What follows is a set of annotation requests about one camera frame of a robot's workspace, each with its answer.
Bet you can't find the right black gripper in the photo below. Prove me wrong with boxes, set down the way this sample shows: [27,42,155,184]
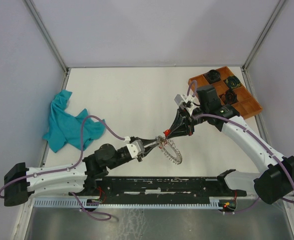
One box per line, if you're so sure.
[165,105,208,139]

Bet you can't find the silver keyring with keys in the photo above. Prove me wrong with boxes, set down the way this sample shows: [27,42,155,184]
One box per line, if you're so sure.
[156,135,182,165]

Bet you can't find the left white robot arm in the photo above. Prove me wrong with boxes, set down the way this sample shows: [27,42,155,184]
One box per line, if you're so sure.
[0,137,159,207]

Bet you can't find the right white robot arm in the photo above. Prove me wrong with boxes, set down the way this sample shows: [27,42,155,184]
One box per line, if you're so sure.
[164,85,294,205]

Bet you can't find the black round part lower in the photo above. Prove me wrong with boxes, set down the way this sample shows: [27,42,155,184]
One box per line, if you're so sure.
[220,89,238,105]

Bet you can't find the black round part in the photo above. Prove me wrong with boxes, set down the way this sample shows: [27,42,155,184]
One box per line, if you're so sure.
[204,69,221,84]
[220,89,238,105]

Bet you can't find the black round part top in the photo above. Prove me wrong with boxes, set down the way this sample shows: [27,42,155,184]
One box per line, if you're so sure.
[204,69,221,84]

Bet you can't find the orange compartment tray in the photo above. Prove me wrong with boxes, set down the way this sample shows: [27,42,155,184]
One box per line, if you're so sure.
[188,66,262,119]

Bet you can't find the green yellow round part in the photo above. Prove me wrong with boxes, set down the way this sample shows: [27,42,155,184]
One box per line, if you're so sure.
[224,75,242,89]

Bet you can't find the teal cloth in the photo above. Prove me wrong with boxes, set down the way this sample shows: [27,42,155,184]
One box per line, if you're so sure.
[43,90,105,153]

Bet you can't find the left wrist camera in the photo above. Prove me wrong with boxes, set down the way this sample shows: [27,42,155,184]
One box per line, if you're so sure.
[124,136,145,159]

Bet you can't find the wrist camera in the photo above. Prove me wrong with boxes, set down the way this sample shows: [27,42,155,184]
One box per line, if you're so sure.
[124,136,145,159]
[174,94,198,113]

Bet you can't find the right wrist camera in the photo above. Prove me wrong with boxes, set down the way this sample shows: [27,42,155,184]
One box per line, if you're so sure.
[174,94,198,113]

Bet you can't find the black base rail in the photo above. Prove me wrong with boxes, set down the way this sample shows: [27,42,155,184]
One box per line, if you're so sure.
[76,176,247,204]

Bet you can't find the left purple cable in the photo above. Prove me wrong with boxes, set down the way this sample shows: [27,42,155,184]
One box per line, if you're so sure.
[0,115,130,221]

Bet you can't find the white slotted cable duct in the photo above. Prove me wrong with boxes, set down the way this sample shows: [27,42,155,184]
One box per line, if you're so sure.
[33,197,222,210]

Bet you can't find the right aluminium frame post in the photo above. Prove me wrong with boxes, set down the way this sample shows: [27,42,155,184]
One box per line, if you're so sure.
[242,0,288,71]

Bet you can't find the aluminium frame post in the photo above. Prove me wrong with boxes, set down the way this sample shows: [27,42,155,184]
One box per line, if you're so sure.
[242,0,288,71]
[21,0,70,75]

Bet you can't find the left aluminium frame post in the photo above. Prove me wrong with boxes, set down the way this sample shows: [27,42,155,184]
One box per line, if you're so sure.
[21,0,70,75]

